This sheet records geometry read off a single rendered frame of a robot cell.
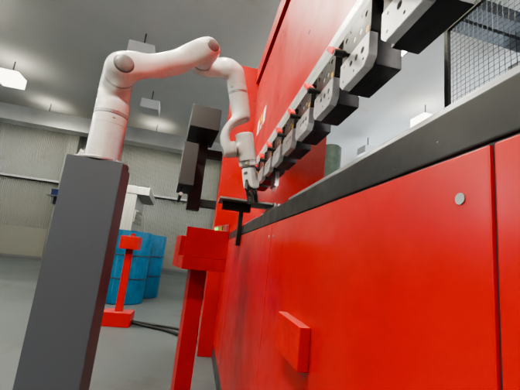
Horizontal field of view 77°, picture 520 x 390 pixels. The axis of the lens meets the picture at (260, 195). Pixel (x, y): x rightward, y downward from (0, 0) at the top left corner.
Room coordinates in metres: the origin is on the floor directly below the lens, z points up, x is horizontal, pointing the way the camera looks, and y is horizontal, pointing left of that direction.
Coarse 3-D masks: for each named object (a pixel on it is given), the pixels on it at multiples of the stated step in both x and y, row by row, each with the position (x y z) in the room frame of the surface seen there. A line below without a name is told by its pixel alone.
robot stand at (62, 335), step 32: (96, 160) 1.08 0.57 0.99; (64, 192) 1.06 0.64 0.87; (96, 192) 1.08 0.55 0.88; (64, 224) 1.07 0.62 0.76; (96, 224) 1.09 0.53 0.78; (64, 256) 1.07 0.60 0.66; (96, 256) 1.09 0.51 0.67; (64, 288) 1.08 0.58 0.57; (96, 288) 1.10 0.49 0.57; (32, 320) 1.06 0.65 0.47; (64, 320) 1.08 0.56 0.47; (96, 320) 1.16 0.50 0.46; (32, 352) 1.06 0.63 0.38; (64, 352) 1.08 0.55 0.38; (32, 384) 1.07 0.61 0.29; (64, 384) 1.09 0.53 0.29
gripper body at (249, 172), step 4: (244, 168) 1.45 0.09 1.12; (248, 168) 1.44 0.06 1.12; (252, 168) 1.46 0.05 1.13; (244, 172) 1.44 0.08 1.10; (248, 172) 1.44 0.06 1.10; (252, 172) 1.45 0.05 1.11; (256, 172) 1.51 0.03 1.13; (244, 176) 1.45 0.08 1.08; (248, 176) 1.44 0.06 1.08; (252, 176) 1.45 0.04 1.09; (256, 176) 1.50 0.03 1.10; (244, 180) 1.45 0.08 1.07; (248, 180) 1.44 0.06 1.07; (252, 180) 1.45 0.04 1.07; (256, 180) 1.50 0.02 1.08; (244, 184) 1.46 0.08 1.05; (248, 184) 1.47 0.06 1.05; (252, 184) 1.45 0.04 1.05; (256, 184) 1.49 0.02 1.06; (248, 188) 1.53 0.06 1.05
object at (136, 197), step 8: (128, 192) 5.46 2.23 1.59; (136, 192) 5.49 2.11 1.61; (144, 192) 5.52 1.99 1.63; (128, 200) 5.49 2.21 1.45; (136, 200) 5.57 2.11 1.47; (144, 200) 6.24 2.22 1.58; (152, 200) 6.33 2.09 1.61; (128, 208) 5.50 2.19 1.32; (136, 208) 5.74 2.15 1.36; (128, 216) 5.50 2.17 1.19; (136, 216) 5.70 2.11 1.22; (120, 224) 5.48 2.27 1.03; (128, 224) 5.51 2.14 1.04; (136, 224) 6.12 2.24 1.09
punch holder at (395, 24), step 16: (384, 0) 0.59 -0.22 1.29; (400, 0) 0.53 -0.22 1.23; (416, 0) 0.48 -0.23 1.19; (432, 0) 0.46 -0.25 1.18; (448, 0) 0.46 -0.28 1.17; (464, 0) 0.46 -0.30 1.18; (384, 16) 0.58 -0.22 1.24; (400, 16) 0.53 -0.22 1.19; (416, 16) 0.50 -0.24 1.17; (432, 16) 0.50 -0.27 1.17; (448, 16) 0.49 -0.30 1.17; (384, 32) 0.58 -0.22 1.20; (400, 32) 0.55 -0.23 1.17; (416, 32) 0.54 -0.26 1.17; (432, 32) 0.54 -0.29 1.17; (400, 48) 0.59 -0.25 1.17; (416, 48) 0.58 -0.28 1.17
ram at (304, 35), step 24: (312, 0) 1.13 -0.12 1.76; (336, 0) 0.87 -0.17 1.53; (288, 24) 1.55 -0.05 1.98; (312, 24) 1.10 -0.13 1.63; (336, 24) 0.86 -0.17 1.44; (288, 48) 1.49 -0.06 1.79; (312, 48) 1.08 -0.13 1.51; (264, 72) 2.25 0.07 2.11; (288, 72) 1.44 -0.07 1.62; (264, 96) 2.12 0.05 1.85; (288, 96) 1.39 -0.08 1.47; (264, 144) 1.90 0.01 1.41
